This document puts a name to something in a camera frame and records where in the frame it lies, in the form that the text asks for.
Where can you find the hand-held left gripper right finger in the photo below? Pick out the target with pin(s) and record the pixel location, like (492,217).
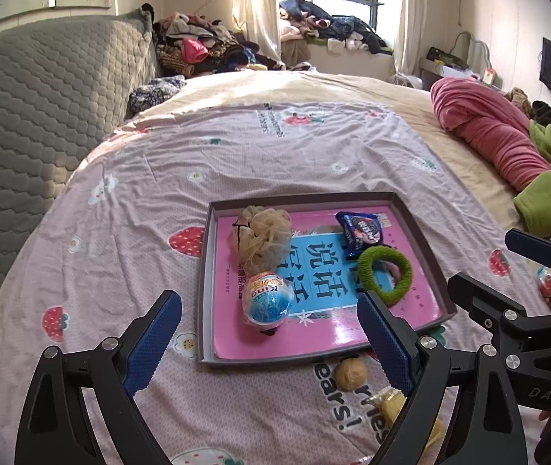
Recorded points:
(386,344)

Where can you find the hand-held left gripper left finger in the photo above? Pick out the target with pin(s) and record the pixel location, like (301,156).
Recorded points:
(152,344)

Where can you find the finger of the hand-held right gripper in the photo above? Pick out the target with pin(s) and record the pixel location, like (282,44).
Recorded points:
(478,295)
(532,247)

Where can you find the brown walnut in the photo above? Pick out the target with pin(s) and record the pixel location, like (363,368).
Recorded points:
(351,374)

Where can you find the small yellow snack packet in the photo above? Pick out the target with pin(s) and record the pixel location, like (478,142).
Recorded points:
(391,404)

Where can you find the green fuzzy hair scrunchie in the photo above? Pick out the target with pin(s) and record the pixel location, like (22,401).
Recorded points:
(403,276)

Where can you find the grey tray pink bottom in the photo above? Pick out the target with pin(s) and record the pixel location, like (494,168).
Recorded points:
(206,276)

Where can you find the blue cookie packet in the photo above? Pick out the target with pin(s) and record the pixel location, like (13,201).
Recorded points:
(360,232)

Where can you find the blue white toy egg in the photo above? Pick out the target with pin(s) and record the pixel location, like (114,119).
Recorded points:
(265,300)

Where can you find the beige mesh bath puff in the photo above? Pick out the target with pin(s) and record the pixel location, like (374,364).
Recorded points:
(261,237)

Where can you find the pink blanket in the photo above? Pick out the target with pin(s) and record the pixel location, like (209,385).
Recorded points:
(488,126)

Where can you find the pink printed bedsheet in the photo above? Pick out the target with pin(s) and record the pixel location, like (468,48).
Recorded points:
(135,179)

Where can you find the black bag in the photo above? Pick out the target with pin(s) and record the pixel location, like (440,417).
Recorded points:
(442,55)

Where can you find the dark floral cloth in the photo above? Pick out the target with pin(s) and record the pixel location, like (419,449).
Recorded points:
(152,92)

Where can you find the grey quilted headboard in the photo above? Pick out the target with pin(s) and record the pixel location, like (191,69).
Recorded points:
(38,106)

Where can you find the cream curtain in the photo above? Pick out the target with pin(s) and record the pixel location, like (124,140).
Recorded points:
(408,14)
(256,5)

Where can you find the beige bed sheet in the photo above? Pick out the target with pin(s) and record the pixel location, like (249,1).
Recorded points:
(304,87)

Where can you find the clothes heap on windowsill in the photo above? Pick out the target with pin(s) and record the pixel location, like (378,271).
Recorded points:
(338,26)

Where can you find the pile of mixed clothes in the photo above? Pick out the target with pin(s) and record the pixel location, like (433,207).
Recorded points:
(193,48)

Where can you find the brown cloth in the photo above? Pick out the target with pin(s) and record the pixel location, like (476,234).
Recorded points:
(297,53)

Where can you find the white curved frame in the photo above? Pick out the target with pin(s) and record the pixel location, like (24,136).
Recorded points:
(473,53)

